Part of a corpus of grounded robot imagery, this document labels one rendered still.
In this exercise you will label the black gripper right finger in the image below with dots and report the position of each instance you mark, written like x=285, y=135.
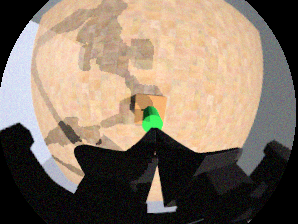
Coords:
x=179, y=167

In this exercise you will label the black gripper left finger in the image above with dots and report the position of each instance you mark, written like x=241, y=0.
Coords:
x=136, y=165

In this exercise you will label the orange square block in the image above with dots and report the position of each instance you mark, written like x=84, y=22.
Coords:
x=144, y=101

